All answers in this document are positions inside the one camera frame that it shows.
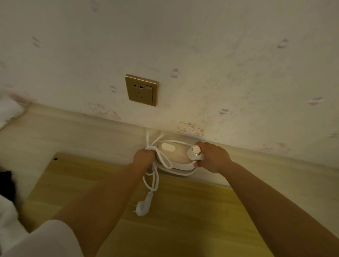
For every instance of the person's right hand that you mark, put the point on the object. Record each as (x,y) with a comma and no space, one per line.
(215,158)

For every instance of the person's left hand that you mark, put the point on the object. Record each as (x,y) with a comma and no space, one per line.
(143,158)

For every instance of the person's left fingers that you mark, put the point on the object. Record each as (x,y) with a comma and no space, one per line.
(148,151)

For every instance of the person's right thumb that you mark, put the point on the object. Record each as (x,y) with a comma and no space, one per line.
(199,164)

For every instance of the white and beige travel iron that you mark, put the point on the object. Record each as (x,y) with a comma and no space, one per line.
(176,157)

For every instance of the person's right forearm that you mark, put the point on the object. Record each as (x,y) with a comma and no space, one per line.
(275,211)

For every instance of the person's left forearm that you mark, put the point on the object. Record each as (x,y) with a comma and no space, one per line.
(103,201)

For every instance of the person's white sleeve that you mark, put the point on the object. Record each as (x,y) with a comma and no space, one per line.
(39,241)

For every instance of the white cloth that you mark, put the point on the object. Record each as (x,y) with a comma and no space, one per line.
(8,110)

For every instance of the black object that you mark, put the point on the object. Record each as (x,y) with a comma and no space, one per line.
(5,185)

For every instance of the gold wall socket with switch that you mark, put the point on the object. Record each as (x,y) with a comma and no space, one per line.
(142,90)

